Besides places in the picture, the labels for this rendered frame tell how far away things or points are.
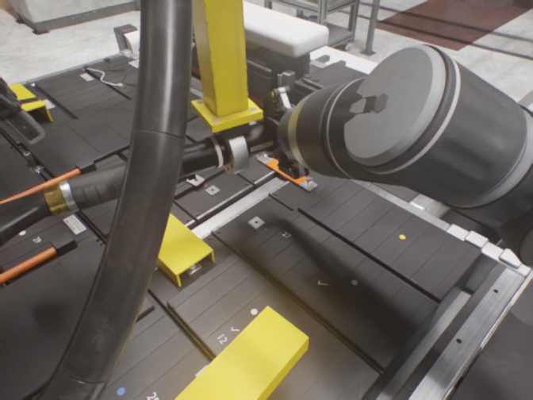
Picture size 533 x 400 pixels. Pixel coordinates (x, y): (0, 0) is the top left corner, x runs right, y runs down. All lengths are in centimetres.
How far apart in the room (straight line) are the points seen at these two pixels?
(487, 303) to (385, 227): 18
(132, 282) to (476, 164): 27
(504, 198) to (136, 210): 30
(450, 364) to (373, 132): 37
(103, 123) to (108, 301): 82
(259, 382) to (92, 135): 69
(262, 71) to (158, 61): 78
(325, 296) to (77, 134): 68
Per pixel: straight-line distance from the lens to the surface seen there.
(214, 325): 59
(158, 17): 25
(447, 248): 72
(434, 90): 32
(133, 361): 58
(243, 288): 61
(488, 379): 76
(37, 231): 80
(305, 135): 45
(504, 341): 81
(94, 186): 59
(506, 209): 42
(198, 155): 60
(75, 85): 127
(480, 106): 35
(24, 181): 92
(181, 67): 24
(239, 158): 60
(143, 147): 23
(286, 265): 64
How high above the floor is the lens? 150
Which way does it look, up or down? 42 degrees down
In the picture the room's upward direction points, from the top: 1 degrees counter-clockwise
